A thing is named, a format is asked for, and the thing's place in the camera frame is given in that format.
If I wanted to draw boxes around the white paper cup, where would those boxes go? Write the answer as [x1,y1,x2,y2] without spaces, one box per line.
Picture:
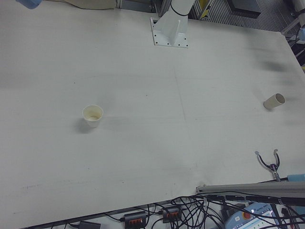
[82,104,104,129]

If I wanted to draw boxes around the beige paper cup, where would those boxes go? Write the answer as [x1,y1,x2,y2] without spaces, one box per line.
[263,93,286,111]

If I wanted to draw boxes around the black power adapter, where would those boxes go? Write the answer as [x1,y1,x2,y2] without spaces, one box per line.
[78,220,102,229]

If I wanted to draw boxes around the metal reacher grabber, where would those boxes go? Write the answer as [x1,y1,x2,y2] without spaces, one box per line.
[254,149,289,183]

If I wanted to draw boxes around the grey blue teach pendant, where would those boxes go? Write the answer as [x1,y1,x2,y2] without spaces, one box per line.
[221,202,281,229]

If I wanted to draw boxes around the light blue plastic bin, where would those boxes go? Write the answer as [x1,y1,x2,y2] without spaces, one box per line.
[287,173,305,182]

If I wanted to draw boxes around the white mounting pedestal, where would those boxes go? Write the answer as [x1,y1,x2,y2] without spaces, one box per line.
[150,0,195,49]

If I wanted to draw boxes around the aluminium profile post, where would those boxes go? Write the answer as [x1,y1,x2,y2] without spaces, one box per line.
[195,182,305,203]

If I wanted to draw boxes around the yellow black striped bracket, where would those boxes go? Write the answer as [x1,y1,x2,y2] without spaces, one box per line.
[199,0,212,20]

